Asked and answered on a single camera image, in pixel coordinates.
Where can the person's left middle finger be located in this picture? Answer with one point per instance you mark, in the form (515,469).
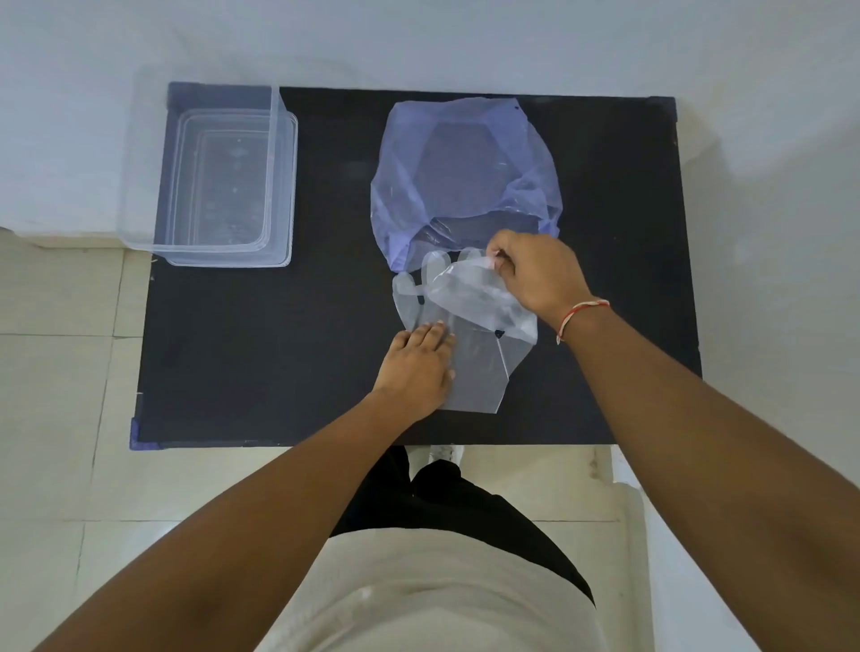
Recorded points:
(433,332)

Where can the person's left forearm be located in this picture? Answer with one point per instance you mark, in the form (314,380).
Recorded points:
(222,537)

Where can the white shoe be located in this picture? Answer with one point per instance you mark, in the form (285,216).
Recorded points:
(445,454)

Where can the blue plastic bag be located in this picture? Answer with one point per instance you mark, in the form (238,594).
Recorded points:
(463,168)

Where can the person's right hand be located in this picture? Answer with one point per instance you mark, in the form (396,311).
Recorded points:
(541,272)

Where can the person's left hand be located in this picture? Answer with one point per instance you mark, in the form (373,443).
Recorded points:
(413,373)

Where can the person's left little finger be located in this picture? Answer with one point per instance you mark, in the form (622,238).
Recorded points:
(400,341)

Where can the black trousers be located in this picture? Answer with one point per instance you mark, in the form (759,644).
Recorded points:
(463,504)

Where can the clear plastic bag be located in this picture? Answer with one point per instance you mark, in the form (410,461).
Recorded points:
(480,316)

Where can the person's right thumb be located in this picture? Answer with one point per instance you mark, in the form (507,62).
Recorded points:
(505,270)

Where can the person's left thumb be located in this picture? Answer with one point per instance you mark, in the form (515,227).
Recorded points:
(449,379)

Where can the person's right forearm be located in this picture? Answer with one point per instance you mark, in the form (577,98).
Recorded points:
(705,470)

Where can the white shirt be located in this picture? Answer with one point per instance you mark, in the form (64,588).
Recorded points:
(430,591)

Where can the clear plastic storage container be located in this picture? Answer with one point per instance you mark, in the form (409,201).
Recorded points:
(225,188)

